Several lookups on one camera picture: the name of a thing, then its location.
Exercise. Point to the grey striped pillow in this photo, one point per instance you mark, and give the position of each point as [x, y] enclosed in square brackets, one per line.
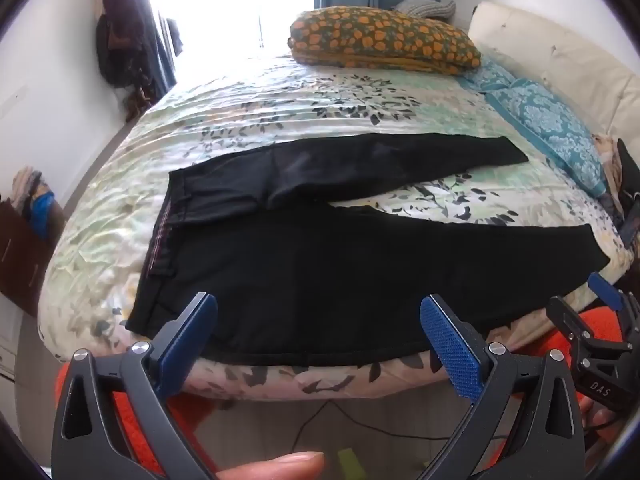
[425, 7]

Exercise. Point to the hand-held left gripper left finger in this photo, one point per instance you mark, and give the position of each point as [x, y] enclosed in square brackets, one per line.
[187, 340]

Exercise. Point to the bed with floral leaf sheet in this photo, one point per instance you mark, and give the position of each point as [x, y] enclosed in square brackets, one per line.
[300, 100]

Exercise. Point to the person's orange clothing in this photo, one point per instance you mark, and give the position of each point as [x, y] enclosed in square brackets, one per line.
[125, 410]

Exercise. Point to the heap of mixed clothes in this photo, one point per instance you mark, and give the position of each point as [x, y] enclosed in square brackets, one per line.
[620, 170]

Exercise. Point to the dark hanging clothes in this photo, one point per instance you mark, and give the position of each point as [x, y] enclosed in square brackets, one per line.
[122, 35]

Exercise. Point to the person's right hand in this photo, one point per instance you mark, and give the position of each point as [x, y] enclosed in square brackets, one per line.
[597, 417]

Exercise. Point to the person's left hand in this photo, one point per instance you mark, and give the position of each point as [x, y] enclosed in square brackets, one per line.
[280, 467]

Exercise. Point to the black pants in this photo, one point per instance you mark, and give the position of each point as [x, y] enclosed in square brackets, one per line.
[325, 270]

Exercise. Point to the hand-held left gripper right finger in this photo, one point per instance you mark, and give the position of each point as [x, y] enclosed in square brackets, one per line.
[452, 350]

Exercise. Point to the green object on floor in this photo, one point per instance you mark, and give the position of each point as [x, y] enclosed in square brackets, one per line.
[350, 462]

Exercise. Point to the large teal patterned pillow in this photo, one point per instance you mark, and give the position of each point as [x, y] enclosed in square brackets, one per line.
[550, 115]

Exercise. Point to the white cabinet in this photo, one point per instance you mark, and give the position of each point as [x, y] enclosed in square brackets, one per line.
[7, 330]

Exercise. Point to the small teal patterned pillow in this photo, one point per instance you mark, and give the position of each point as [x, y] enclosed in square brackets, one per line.
[492, 75]

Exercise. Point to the orange green patterned pillow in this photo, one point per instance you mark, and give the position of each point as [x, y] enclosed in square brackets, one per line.
[385, 35]

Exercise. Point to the white padded headboard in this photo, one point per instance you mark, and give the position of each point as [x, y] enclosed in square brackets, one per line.
[565, 45]

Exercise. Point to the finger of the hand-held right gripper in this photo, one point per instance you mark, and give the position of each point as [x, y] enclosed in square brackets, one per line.
[605, 290]
[565, 315]

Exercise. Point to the brown wooden cabinet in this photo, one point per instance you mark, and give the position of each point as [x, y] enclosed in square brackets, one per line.
[20, 255]

